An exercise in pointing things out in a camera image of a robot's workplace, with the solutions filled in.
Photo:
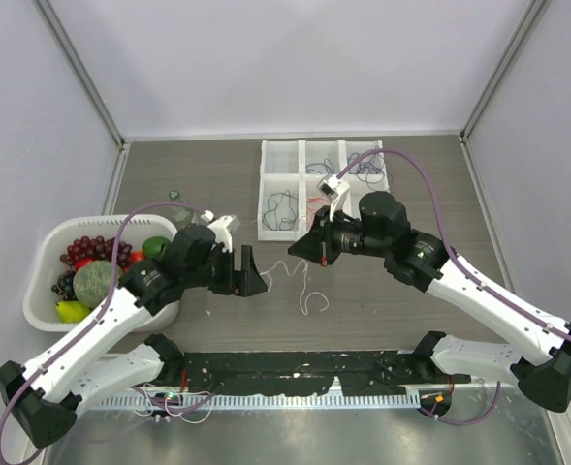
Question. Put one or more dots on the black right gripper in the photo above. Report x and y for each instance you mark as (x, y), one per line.
(318, 245)

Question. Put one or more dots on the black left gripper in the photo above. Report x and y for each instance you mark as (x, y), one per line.
(243, 282)

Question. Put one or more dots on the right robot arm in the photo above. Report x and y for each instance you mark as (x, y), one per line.
(535, 354)

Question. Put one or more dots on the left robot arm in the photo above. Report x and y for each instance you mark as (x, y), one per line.
(48, 393)

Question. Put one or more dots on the white six-compartment organizer tray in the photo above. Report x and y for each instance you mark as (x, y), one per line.
(290, 171)

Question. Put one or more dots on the clear plastic bottle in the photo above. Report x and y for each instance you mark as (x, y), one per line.
(181, 216)

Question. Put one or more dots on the green lime fruit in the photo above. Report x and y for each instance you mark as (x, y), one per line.
(155, 246)

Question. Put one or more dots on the peach nectarine fruits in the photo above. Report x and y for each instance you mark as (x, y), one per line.
(136, 256)

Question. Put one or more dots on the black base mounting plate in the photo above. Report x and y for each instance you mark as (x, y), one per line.
(360, 373)

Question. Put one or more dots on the green melon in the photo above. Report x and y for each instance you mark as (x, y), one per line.
(92, 282)

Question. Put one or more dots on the red grape bunch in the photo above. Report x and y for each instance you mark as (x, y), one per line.
(97, 248)

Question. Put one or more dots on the red apple fruit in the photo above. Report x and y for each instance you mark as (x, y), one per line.
(82, 263)

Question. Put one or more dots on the yellow pear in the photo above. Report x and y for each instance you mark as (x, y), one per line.
(71, 311)

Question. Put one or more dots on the dark grape bunch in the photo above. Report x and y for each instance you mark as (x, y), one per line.
(64, 286)

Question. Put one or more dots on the white plastic fruit basket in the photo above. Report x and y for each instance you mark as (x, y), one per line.
(39, 303)

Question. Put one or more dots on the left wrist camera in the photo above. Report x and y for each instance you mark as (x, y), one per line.
(223, 228)

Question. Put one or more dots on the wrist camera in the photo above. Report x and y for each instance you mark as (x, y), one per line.
(223, 228)
(336, 190)

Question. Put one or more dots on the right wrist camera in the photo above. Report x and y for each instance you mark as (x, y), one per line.
(336, 190)

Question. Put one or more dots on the white slotted cable duct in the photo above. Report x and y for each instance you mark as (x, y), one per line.
(334, 399)

